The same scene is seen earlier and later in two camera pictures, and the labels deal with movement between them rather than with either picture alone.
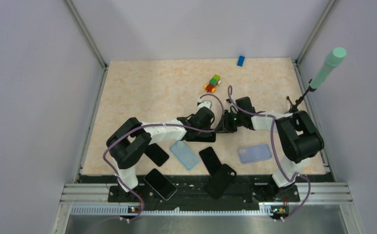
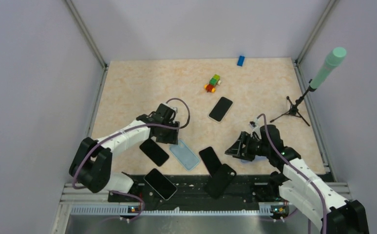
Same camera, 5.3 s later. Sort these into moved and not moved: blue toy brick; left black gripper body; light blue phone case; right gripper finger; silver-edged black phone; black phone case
Moved: right gripper finger; left black gripper body
Not moved: light blue phone case; silver-edged black phone; blue toy brick; black phone case
